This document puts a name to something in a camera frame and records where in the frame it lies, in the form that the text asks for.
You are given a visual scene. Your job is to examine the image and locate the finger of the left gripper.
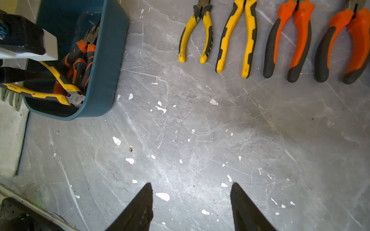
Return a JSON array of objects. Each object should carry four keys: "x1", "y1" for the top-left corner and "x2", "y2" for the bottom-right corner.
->
[{"x1": 0, "y1": 66, "x2": 55, "y2": 84}]

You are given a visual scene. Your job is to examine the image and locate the yellow black striped pliers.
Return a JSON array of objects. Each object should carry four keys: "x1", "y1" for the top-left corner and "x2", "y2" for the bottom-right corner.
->
[{"x1": 178, "y1": 0, "x2": 213, "y2": 64}]

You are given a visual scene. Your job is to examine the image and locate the teal plastic storage box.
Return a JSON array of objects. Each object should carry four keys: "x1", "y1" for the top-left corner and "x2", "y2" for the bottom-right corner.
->
[{"x1": 24, "y1": 1, "x2": 129, "y2": 121}]

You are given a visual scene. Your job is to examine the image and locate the white green work glove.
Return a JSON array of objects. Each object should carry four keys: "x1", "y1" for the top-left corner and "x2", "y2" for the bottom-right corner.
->
[{"x1": 1, "y1": 89, "x2": 29, "y2": 178}]

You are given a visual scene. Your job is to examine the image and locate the orange grey pliers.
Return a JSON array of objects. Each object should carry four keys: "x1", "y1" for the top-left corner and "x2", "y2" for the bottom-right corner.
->
[{"x1": 263, "y1": 0, "x2": 315, "y2": 83}]

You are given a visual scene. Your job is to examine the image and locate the yellow wide handle pliers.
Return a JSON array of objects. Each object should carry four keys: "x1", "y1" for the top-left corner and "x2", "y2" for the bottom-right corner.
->
[{"x1": 1, "y1": 61, "x2": 85, "y2": 108}]

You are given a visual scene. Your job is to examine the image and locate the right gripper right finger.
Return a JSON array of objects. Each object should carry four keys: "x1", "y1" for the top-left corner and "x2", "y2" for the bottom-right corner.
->
[{"x1": 230, "y1": 182, "x2": 277, "y2": 231}]

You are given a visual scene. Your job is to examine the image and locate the aluminium front rail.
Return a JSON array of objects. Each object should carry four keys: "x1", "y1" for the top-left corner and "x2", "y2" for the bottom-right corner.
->
[{"x1": 1, "y1": 184, "x2": 78, "y2": 231}]

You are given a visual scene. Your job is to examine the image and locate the small orange black pliers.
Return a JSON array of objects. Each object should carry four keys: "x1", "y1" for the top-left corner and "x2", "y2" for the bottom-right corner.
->
[{"x1": 57, "y1": 22, "x2": 100, "y2": 92}]

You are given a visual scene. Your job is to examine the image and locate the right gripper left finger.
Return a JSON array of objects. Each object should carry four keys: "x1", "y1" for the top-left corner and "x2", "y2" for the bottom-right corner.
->
[{"x1": 107, "y1": 182, "x2": 153, "y2": 231}]

